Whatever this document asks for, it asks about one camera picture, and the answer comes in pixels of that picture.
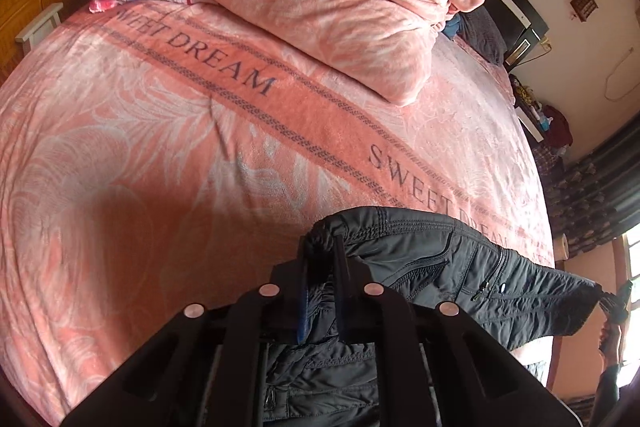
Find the brown wall ornament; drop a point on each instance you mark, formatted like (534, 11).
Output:
(583, 8)

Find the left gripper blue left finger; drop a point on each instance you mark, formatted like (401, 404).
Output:
(301, 292)

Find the pink sweet dream bedspread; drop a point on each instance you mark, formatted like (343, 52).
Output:
(159, 154)

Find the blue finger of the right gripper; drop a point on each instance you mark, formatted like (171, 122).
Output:
(615, 306)

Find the white waste bin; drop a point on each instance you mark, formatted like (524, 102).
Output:
(561, 250)

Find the blue crumpled garment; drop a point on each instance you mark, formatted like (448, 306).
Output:
(452, 26)

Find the white wardrobe handle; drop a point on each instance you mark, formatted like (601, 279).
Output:
(40, 27)

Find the black bedside table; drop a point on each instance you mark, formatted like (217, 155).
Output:
(526, 110)

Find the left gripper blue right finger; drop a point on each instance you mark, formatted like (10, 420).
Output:
(345, 294)

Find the plaid cloth on chair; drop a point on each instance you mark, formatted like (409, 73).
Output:
(549, 163)

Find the dark patterned curtain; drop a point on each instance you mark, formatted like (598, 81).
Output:
(596, 199)

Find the black wooden headboard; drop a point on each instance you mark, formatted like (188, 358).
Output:
(521, 26)

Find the dark grey pillow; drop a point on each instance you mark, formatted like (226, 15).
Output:
(479, 30)

